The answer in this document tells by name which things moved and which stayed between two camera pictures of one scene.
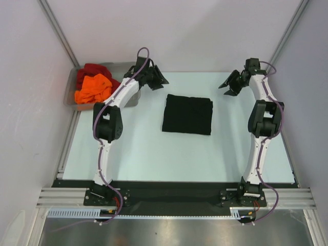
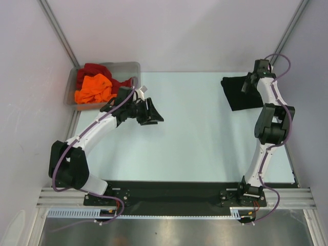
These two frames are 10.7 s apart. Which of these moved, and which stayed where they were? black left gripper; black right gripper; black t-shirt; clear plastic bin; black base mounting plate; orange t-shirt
Moved: black left gripper; black t-shirt; black right gripper
Stayed: orange t-shirt; clear plastic bin; black base mounting plate
